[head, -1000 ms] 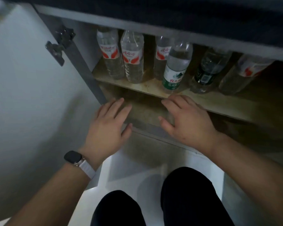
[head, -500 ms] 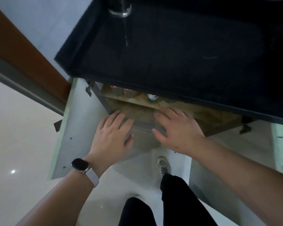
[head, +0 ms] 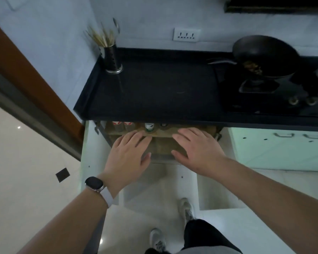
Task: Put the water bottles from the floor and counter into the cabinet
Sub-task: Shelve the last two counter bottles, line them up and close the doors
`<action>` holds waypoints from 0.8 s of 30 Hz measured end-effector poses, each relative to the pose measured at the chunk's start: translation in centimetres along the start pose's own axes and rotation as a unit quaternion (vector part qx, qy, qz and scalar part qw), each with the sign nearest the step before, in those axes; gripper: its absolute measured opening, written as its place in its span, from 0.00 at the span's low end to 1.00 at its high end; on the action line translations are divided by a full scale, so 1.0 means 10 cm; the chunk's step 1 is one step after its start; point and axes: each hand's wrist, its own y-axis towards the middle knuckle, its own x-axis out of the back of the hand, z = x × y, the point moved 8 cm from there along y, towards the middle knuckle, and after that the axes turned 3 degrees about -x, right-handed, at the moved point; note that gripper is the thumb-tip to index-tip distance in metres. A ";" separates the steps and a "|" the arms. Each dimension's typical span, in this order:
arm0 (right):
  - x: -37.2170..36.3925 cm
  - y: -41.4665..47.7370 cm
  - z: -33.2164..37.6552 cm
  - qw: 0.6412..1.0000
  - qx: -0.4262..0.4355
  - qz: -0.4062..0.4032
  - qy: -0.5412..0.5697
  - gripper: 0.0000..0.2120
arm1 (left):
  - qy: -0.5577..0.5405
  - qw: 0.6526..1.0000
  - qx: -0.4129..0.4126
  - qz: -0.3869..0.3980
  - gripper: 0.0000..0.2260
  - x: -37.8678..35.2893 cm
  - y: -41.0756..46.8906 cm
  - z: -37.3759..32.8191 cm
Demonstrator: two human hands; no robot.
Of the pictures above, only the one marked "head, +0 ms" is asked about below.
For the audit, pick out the green cap water bottle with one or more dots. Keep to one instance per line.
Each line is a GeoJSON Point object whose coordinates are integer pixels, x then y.
{"type": "Point", "coordinates": [149, 126]}

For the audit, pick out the red label water bottle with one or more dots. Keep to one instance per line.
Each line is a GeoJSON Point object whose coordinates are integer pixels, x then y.
{"type": "Point", "coordinates": [117, 123]}
{"type": "Point", "coordinates": [128, 124]}

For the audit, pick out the person's white right shoe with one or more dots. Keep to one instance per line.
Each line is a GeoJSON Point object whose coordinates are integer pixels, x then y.
{"type": "Point", "coordinates": [186, 208]}

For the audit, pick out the hinged cabinet door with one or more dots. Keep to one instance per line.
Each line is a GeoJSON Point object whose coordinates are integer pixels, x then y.
{"type": "Point", "coordinates": [95, 156]}
{"type": "Point", "coordinates": [217, 193]}

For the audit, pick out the white wall power outlet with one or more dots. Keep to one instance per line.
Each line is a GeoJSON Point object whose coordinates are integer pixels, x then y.
{"type": "Point", "coordinates": [186, 34]}

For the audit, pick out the silver stove knob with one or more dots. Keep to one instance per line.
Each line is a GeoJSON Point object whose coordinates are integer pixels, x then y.
{"type": "Point", "coordinates": [294, 101]}
{"type": "Point", "coordinates": [311, 101]}

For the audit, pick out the person's right forearm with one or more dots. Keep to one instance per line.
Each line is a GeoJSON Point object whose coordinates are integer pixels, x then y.
{"type": "Point", "coordinates": [275, 206]}

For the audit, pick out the brown door frame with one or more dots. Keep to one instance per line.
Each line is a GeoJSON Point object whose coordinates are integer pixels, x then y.
{"type": "Point", "coordinates": [29, 79]}

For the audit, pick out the person's white left shoe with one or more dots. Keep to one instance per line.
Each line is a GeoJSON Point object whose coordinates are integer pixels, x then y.
{"type": "Point", "coordinates": [157, 240]}

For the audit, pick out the person's right hand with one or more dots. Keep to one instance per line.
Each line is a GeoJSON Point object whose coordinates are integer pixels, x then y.
{"type": "Point", "coordinates": [204, 153]}

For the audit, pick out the person's white shoe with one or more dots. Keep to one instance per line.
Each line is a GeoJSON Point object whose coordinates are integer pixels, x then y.
{"type": "Point", "coordinates": [157, 240]}
{"type": "Point", "coordinates": [186, 208]}

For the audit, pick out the grey metal door frame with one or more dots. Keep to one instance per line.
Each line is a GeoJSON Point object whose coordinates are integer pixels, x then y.
{"type": "Point", "coordinates": [29, 111]}

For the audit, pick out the person's left forearm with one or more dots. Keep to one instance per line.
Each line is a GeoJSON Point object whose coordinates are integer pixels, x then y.
{"type": "Point", "coordinates": [66, 230]}

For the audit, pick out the black gas stove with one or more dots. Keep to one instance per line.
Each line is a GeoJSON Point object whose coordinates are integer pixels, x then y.
{"type": "Point", "coordinates": [267, 100]}

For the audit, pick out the person's black trousers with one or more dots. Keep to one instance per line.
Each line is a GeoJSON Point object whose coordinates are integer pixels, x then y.
{"type": "Point", "coordinates": [204, 235]}

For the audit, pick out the person's grey shirt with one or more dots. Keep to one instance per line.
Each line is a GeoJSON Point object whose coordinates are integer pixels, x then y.
{"type": "Point", "coordinates": [209, 250]}

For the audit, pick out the smartwatch with white band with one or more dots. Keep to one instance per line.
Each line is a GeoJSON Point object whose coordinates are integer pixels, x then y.
{"type": "Point", "coordinates": [94, 183]}

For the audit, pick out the black countertop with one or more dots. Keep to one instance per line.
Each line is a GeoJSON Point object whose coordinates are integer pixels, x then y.
{"type": "Point", "coordinates": [161, 89]}

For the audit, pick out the black wok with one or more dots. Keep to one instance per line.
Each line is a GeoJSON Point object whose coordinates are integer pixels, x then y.
{"type": "Point", "coordinates": [267, 54]}

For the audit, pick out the beige tiled floor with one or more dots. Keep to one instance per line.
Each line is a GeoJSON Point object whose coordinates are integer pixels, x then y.
{"type": "Point", "coordinates": [29, 208]}

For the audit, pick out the person's left hand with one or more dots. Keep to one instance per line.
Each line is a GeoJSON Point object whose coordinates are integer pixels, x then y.
{"type": "Point", "coordinates": [127, 164]}

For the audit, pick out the steel spoon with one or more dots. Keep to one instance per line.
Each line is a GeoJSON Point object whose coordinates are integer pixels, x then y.
{"type": "Point", "coordinates": [116, 25]}

